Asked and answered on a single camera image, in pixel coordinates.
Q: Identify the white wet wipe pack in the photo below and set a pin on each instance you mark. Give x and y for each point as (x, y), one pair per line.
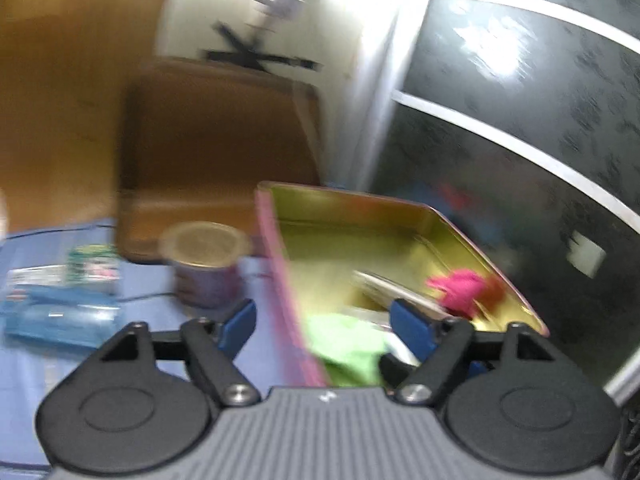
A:
(385, 290)

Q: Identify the pink tin box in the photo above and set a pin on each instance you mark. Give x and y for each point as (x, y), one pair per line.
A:
(340, 240)

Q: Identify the pink cloth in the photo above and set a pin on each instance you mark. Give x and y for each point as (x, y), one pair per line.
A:
(462, 287)

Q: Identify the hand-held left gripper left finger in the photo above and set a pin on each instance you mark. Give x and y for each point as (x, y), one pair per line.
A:
(240, 325)

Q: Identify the green cloth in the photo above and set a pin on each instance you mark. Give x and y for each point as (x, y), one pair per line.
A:
(345, 345)

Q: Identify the green and white packet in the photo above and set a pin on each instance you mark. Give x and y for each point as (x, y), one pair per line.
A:
(95, 262)

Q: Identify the small purple can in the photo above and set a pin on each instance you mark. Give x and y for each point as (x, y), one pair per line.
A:
(207, 270)

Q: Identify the black folding stand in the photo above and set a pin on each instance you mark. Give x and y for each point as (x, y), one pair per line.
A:
(260, 55)

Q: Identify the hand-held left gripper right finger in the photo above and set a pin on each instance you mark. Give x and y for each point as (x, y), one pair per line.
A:
(407, 327)

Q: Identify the blue plastic packet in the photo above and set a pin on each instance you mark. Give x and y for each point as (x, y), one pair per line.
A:
(55, 315)

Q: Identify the black cabinet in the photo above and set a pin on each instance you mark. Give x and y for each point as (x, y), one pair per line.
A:
(525, 125)

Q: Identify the blue tablecloth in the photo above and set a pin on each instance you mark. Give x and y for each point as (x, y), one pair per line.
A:
(145, 320)

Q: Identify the wooden chair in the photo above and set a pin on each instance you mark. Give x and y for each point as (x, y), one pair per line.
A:
(210, 150)

